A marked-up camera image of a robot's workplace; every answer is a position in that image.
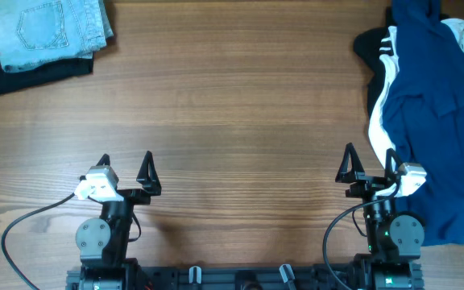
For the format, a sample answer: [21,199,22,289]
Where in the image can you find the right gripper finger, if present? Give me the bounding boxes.
[335,143,365,183]
[384,148,402,181]

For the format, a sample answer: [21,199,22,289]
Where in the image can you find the dark blue polo shirt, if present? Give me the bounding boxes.
[383,0,464,246]

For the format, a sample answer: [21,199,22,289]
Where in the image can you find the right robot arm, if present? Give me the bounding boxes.
[324,143,425,290]

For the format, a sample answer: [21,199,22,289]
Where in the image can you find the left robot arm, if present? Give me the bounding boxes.
[66,151,162,290]

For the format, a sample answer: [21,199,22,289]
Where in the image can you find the white crumpled garment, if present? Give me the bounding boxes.
[368,19,464,168]

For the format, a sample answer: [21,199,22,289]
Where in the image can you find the black garment under white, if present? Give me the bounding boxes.
[352,6,450,118]

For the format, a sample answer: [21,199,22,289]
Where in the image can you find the light blue denim jeans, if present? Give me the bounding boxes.
[0,0,114,73]

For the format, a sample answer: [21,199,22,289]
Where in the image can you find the right black cable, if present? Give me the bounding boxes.
[322,193,394,290]

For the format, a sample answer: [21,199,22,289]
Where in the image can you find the black cable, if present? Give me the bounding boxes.
[0,192,77,290]
[322,193,394,290]

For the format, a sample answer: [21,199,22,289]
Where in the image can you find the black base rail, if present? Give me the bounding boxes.
[66,257,425,290]

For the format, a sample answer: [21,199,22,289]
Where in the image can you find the left black cable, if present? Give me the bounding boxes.
[0,192,77,290]

